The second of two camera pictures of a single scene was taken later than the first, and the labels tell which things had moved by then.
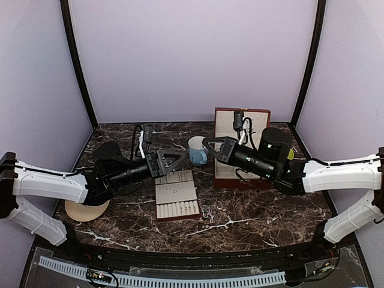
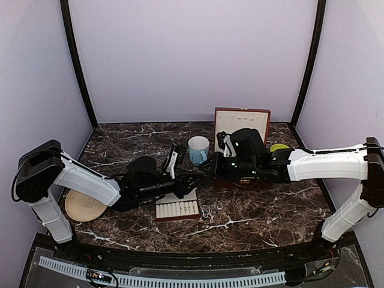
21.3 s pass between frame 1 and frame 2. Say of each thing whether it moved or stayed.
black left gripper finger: moved
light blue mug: stayed
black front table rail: stayed
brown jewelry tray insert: stayed
